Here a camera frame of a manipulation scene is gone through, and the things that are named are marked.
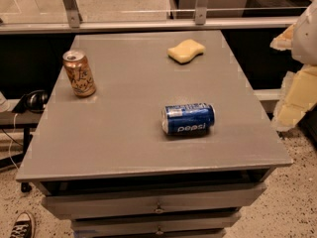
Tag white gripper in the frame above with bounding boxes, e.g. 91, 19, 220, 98
269, 0, 317, 132

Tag yellow sponge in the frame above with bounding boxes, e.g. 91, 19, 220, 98
167, 39, 206, 63

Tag blue Pepsi can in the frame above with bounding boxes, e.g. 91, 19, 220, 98
161, 103, 215, 135

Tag grey drawer cabinet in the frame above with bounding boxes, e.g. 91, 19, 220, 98
17, 31, 291, 238

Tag grey drawer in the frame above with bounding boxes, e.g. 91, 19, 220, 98
43, 182, 266, 219
72, 211, 241, 238

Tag top grey drawer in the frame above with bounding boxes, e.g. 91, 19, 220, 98
43, 182, 266, 219

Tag orange LaCroix can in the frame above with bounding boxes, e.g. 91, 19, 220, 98
62, 50, 96, 97

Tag black headphones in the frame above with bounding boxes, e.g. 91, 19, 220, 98
12, 90, 49, 113

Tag glass railing barrier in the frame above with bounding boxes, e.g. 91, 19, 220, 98
0, 0, 315, 35

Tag black side table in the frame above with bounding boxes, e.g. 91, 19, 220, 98
0, 97, 44, 193

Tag black and white sneaker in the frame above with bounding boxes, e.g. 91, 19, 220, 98
10, 211, 36, 238

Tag white cable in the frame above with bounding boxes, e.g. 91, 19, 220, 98
7, 112, 20, 171

